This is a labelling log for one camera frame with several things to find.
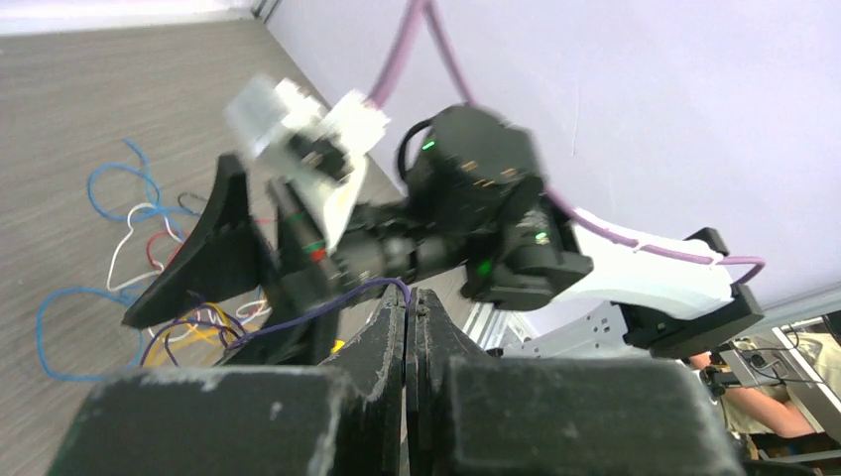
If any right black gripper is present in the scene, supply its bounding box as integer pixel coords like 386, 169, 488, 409
122, 154, 411, 366

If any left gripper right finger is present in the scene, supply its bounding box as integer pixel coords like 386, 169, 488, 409
407, 289, 743, 475

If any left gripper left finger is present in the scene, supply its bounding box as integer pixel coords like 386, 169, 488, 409
48, 286, 406, 475

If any white wire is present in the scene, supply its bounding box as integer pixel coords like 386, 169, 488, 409
104, 201, 271, 330

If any purple wire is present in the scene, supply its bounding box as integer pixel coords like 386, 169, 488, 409
139, 278, 414, 368

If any black wire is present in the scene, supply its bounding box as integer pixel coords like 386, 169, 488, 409
177, 191, 211, 215

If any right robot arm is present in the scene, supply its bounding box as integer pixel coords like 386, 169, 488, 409
123, 105, 762, 365

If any person forearm behind enclosure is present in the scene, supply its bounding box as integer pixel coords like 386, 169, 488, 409
723, 388, 815, 438

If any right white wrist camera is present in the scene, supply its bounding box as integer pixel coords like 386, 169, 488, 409
224, 76, 390, 254

